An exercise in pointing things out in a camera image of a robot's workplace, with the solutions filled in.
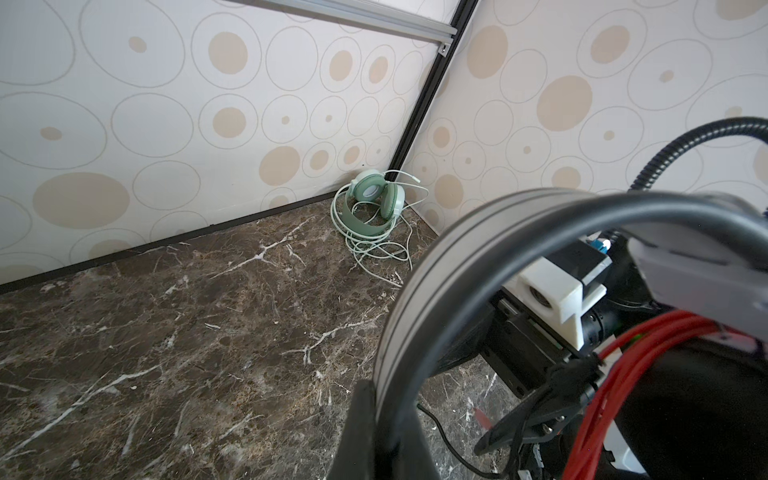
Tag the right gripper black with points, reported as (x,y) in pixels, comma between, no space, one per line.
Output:
(521,349)

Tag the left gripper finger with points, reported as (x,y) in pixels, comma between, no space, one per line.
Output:
(356,456)

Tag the white black headphones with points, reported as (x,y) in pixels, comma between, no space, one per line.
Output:
(627,325)

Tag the green headphones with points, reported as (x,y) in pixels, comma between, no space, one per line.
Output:
(371,188)

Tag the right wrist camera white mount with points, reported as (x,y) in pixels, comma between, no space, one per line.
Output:
(561,287)

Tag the horizontal aluminium rail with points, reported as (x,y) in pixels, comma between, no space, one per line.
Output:
(371,15)

